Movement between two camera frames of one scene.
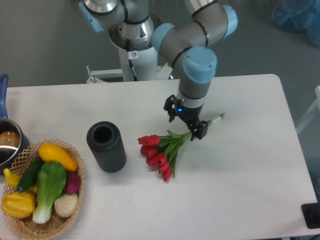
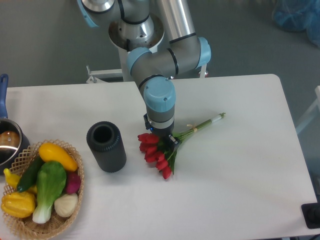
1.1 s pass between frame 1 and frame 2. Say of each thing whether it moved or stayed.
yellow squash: stayed
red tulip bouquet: stayed
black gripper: moved
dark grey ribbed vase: stayed
